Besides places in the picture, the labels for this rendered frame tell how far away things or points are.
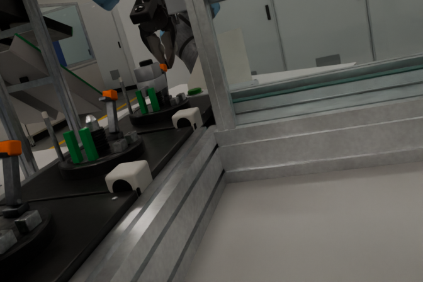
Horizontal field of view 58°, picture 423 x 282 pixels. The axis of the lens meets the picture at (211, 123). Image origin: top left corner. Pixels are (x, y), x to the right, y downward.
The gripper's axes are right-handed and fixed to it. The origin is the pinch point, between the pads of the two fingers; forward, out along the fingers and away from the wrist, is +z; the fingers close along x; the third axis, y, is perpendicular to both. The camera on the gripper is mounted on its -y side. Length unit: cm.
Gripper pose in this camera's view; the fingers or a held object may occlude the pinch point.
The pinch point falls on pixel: (167, 64)
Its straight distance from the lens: 95.6
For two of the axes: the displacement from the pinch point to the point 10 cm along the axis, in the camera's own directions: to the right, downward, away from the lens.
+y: 2.4, -3.2, 9.1
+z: 2.4, 9.3, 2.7
